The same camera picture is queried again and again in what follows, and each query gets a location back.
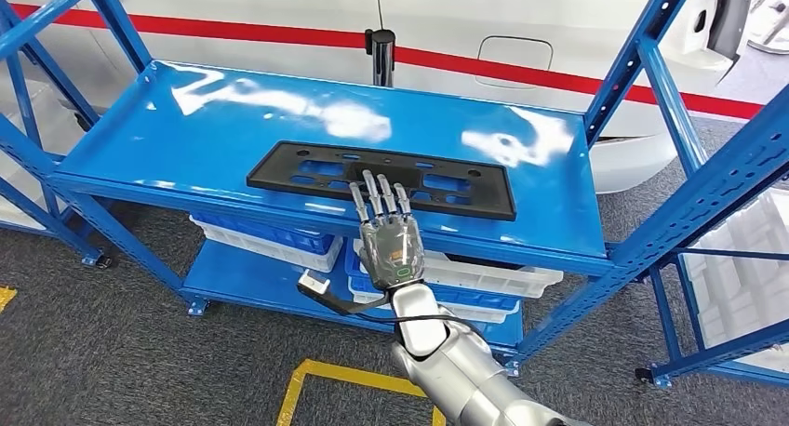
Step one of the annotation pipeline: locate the white plastic crate stack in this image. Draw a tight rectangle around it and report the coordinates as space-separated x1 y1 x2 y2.
680 189 789 375

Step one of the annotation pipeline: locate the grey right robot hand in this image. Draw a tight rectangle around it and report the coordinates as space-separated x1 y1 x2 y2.
348 169 427 291

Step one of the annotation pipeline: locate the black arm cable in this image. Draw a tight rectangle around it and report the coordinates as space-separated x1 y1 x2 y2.
354 311 494 351

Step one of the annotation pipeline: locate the white car body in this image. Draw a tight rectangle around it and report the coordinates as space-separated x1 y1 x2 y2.
0 0 789 193

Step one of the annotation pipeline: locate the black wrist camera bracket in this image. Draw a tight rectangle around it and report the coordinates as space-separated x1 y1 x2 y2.
317 287 391 317

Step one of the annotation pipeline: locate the black plastic plate frame part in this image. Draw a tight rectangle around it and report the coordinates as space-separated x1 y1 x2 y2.
246 140 517 222

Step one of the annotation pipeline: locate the blue metal shelf rack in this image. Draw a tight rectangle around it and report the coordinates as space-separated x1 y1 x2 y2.
635 238 789 391
0 0 789 379
0 41 115 271

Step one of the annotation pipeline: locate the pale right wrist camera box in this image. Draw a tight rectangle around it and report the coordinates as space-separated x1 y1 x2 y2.
297 270 331 300

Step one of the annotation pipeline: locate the black stanchion post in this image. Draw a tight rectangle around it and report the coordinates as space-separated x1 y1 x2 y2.
365 28 397 88

